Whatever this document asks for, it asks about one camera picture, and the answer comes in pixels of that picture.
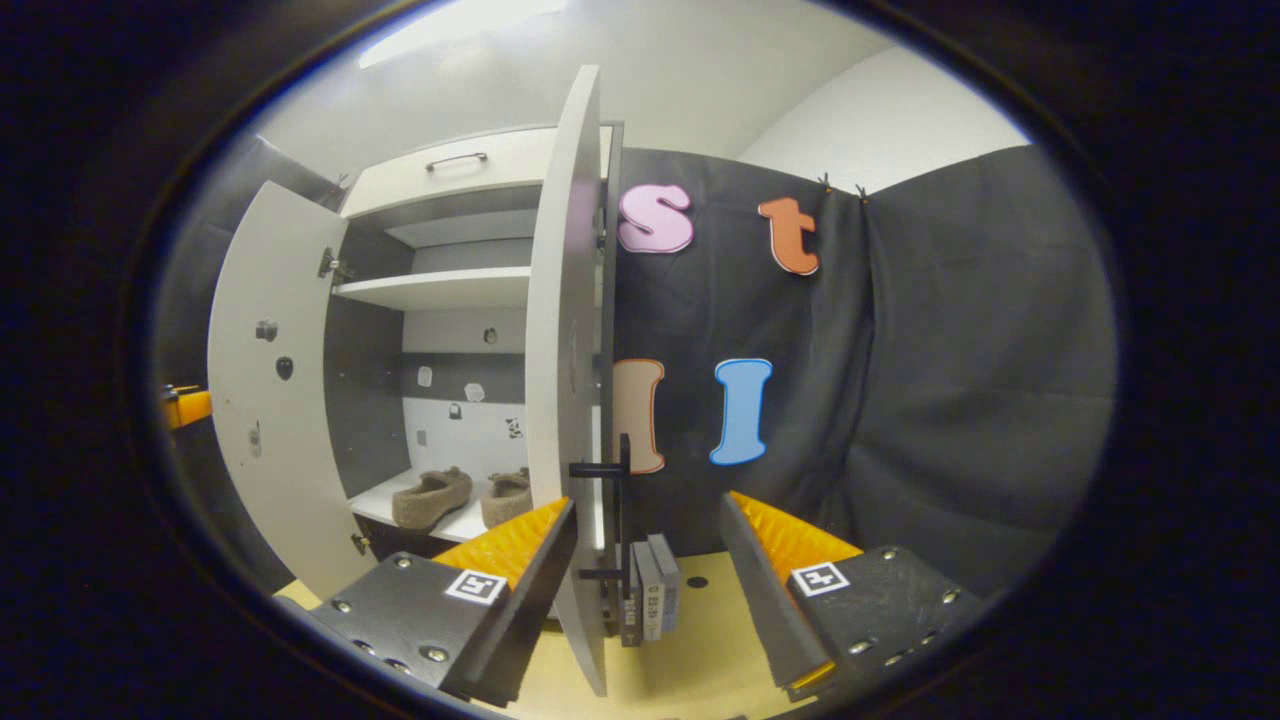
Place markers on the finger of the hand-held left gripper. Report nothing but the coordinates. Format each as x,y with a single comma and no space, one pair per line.
190,408

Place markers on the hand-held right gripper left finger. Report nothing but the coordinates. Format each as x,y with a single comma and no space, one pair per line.
530,620

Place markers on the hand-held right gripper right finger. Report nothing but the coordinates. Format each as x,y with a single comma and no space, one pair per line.
765,610

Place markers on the white door with camera sticker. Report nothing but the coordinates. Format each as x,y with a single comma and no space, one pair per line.
280,470

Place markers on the brown fuzzy shoe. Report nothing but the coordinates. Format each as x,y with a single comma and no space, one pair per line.
430,500
505,500

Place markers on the white shoe cabinet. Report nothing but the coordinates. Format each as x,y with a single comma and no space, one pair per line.
365,400

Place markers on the white door with cat sticker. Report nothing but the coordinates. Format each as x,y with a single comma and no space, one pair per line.
560,300

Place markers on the metal door hinge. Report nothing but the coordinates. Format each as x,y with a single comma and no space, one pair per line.
359,545
330,265

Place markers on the white cabinet drawer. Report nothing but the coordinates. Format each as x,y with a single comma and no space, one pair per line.
440,180

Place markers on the grey box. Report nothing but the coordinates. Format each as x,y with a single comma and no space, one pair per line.
668,580

